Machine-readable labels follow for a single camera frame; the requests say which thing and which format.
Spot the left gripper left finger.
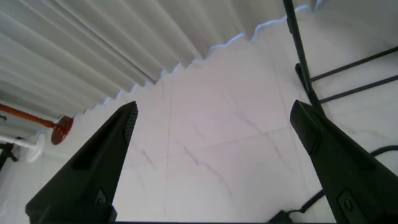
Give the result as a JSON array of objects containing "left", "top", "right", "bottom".
[{"left": 25, "top": 100, "right": 139, "bottom": 223}]

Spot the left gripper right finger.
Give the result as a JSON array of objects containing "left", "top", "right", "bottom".
[{"left": 289, "top": 99, "right": 398, "bottom": 223}]

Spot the black clothes rack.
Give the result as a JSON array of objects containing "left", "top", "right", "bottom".
[{"left": 282, "top": 0, "right": 398, "bottom": 118}]

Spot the orange floor stand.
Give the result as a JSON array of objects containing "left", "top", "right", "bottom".
[{"left": 0, "top": 103, "right": 75, "bottom": 146}]

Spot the white floor stand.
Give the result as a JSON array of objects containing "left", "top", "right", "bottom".
[{"left": 0, "top": 132, "right": 47, "bottom": 164}]

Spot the black power adapter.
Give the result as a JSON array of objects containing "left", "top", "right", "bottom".
[{"left": 268, "top": 210, "right": 295, "bottom": 223}]

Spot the white curtain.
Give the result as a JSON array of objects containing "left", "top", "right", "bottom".
[{"left": 0, "top": 0, "right": 312, "bottom": 139}]

